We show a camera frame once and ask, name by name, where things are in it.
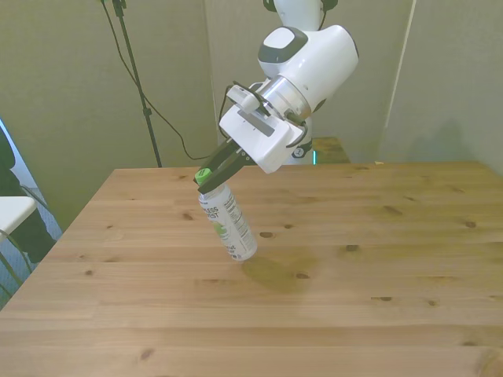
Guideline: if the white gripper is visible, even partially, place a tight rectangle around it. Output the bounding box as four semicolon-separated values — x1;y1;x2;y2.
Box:
193;105;299;195

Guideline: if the white bottle with green cap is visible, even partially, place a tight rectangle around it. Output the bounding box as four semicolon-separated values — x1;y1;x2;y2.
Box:
195;167;259;263

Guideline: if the black tripod stand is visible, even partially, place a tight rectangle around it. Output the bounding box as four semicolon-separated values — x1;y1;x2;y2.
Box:
100;0;163;168

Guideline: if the black hanging stand cable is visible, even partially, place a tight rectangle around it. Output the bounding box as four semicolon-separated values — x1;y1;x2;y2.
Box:
101;0;211;161

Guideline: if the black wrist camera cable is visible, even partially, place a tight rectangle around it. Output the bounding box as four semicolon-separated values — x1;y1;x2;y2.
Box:
215;81;272;137

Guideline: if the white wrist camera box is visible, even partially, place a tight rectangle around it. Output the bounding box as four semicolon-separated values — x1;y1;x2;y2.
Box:
227;83;265;114

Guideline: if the black gripper power cable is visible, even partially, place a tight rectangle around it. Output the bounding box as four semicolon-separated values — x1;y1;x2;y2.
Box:
285;111;309;149

